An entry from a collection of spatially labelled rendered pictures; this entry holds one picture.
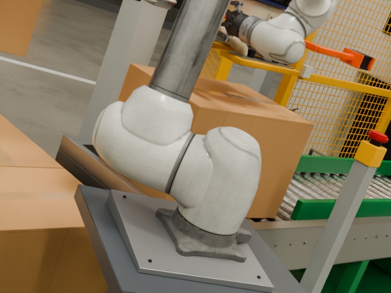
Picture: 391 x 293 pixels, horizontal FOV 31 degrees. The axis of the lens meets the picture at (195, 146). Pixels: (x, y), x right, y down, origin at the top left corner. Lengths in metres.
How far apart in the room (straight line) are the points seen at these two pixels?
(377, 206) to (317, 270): 0.82
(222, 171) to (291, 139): 1.08
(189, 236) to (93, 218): 0.23
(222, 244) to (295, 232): 1.02
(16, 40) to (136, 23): 0.58
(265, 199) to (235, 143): 1.12
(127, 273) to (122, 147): 0.29
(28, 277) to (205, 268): 0.68
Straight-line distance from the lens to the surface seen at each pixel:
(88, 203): 1.74
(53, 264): 2.14
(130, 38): 3.46
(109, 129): 1.60
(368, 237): 3.12
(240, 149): 1.55
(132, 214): 1.68
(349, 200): 2.47
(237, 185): 1.56
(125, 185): 2.36
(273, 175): 2.63
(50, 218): 2.10
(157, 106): 1.57
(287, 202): 3.08
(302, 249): 2.75
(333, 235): 2.50
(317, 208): 2.89
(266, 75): 5.60
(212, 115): 2.28
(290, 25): 2.11
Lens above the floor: 1.41
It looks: 15 degrees down
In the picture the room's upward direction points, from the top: 21 degrees clockwise
